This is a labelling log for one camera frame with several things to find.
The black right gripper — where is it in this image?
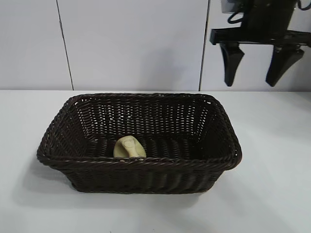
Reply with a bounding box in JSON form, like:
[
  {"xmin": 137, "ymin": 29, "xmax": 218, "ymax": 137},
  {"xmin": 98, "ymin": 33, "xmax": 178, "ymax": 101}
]
[{"xmin": 210, "ymin": 0, "xmax": 310, "ymax": 87}]

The dark brown woven wicker basket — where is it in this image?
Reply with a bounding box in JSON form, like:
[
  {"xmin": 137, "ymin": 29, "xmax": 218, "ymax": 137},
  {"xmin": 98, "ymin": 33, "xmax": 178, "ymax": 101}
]
[{"xmin": 36, "ymin": 92, "xmax": 243, "ymax": 195}]

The pale yellow egg yolk pastry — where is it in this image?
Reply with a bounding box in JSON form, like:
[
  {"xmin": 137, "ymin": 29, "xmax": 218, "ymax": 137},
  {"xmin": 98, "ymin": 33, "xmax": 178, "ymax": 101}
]
[{"xmin": 113, "ymin": 135, "xmax": 147, "ymax": 160}]

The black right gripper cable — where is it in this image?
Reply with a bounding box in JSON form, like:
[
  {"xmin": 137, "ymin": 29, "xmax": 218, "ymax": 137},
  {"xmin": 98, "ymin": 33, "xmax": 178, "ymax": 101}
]
[{"xmin": 227, "ymin": 10, "xmax": 244, "ymax": 25}]

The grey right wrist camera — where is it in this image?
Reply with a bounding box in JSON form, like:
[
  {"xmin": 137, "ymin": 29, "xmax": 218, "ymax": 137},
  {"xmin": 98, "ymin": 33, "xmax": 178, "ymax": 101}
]
[{"xmin": 222, "ymin": 0, "xmax": 243, "ymax": 13}]

